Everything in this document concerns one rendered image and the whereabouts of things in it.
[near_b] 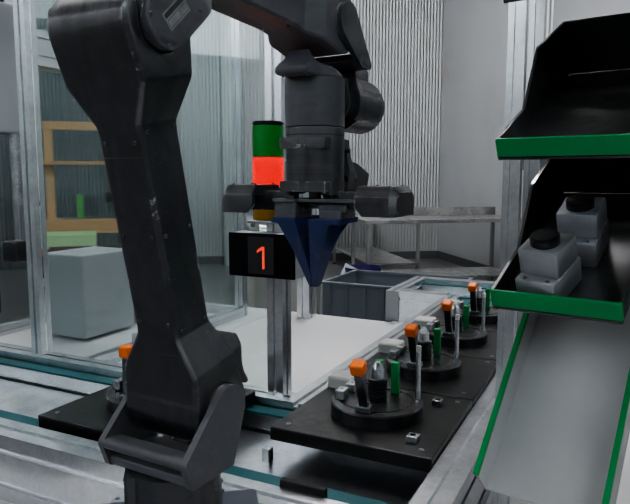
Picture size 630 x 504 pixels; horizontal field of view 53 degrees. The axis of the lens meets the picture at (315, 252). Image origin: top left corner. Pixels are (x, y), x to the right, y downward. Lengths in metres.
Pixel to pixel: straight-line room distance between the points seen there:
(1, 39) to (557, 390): 1.40
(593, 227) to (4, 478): 0.86
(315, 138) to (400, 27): 9.94
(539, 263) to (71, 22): 0.49
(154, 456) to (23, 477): 0.59
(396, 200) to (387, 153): 9.65
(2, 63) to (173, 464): 1.34
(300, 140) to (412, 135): 9.77
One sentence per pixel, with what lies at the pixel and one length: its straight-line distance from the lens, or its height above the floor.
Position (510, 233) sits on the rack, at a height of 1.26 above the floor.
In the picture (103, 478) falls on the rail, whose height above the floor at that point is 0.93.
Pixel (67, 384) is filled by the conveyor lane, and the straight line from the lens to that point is 1.34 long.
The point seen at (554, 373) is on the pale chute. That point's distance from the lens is 0.81.
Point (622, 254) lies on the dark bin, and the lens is 0.79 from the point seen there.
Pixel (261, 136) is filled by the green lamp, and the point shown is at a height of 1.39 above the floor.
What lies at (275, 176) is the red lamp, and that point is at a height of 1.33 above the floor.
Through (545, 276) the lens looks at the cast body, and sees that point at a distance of 0.70.
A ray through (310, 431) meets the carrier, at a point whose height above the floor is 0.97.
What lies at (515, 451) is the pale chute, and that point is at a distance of 0.77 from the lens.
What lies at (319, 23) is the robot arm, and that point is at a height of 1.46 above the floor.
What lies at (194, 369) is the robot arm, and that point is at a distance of 0.45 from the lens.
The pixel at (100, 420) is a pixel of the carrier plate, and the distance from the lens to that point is 1.02.
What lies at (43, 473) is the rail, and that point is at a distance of 1.00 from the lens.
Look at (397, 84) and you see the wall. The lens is 10.35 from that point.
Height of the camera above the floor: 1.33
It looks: 7 degrees down
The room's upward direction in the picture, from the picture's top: straight up
